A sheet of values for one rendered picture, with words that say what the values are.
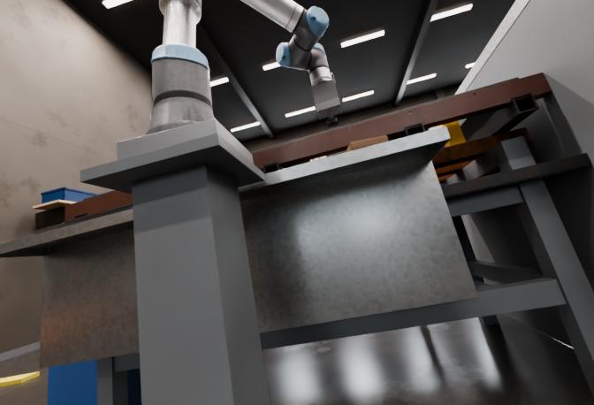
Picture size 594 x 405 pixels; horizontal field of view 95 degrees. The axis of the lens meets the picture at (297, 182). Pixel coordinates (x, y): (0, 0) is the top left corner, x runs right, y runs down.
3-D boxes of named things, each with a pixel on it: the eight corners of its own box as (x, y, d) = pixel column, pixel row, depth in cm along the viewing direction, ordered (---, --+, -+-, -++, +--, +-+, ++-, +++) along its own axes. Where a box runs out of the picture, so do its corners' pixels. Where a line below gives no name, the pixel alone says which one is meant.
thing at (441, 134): (55, 255, 98) (55, 247, 99) (428, 164, 77) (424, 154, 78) (-19, 258, 79) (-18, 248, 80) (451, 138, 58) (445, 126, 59)
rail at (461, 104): (75, 222, 104) (75, 207, 106) (542, 98, 78) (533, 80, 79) (64, 221, 101) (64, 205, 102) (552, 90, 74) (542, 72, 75)
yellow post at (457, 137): (450, 163, 96) (432, 114, 101) (465, 159, 95) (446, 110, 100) (455, 158, 91) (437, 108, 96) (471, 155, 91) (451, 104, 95)
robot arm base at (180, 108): (201, 125, 47) (197, 76, 50) (125, 144, 49) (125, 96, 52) (236, 153, 62) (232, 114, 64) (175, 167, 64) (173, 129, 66)
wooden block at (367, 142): (354, 159, 69) (349, 141, 70) (350, 166, 75) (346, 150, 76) (392, 152, 69) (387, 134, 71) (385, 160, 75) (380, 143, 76)
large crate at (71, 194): (75, 210, 414) (75, 198, 419) (96, 205, 409) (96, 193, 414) (40, 206, 366) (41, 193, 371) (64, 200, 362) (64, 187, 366)
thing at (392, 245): (52, 363, 89) (55, 255, 98) (472, 294, 68) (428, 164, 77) (38, 369, 86) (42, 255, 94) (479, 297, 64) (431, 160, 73)
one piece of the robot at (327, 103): (335, 83, 105) (345, 121, 101) (312, 90, 106) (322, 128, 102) (332, 68, 95) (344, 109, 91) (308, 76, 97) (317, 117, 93)
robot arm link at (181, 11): (148, 114, 60) (162, -58, 76) (148, 142, 73) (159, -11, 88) (205, 123, 66) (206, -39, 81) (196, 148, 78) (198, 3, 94)
